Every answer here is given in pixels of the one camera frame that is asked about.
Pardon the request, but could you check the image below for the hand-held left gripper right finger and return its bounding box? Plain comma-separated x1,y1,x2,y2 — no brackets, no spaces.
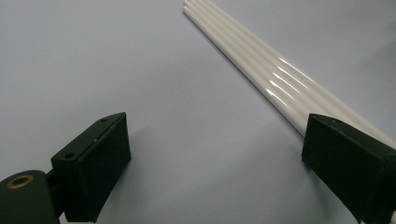
301,113,396,224

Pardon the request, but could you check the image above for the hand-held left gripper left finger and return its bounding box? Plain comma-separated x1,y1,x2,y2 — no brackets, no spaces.
50,112,133,224

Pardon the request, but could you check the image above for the row of white chopsticks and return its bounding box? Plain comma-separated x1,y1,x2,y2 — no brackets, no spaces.
181,0,396,150

